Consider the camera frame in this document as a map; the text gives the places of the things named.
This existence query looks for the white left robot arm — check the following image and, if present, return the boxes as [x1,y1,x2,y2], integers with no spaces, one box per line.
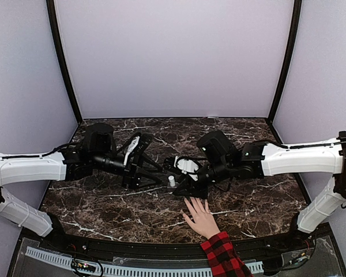
[0,123,163,252]

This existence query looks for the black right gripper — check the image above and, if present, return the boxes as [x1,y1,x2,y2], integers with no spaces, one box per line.
[172,158,232,200]

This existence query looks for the black right frame post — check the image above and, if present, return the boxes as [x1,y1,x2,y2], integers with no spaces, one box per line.
[268,0,303,124]

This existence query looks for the person's bare hand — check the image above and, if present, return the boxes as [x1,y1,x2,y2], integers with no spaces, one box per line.
[182,197,220,239]

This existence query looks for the red plaid sleeve forearm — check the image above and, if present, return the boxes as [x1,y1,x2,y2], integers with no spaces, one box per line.
[200,231,253,277]

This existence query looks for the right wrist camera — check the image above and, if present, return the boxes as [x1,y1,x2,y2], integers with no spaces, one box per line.
[163,156,202,181]

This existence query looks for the grey slotted cable duct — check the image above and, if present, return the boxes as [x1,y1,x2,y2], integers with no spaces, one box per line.
[25,246,265,276]

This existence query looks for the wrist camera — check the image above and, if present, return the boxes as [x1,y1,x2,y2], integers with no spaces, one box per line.
[163,156,202,181]
[122,132,153,166]

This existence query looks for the black left frame post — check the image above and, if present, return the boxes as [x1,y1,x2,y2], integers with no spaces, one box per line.
[46,0,83,124]

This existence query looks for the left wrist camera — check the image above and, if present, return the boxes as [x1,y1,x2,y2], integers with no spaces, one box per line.
[122,132,153,166]

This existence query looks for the purple nail polish bottle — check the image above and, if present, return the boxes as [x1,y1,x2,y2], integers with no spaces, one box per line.
[167,175,179,193]

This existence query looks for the black frame post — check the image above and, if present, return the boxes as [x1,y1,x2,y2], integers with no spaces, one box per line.
[46,0,83,124]
[268,0,303,124]

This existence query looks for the small green circuit board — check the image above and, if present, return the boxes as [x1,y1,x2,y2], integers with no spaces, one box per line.
[70,259,104,276]

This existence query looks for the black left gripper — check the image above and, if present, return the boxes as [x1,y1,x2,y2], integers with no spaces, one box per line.
[92,151,163,190]

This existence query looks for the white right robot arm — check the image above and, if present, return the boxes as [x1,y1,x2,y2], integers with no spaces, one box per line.
[164,130,346,250]

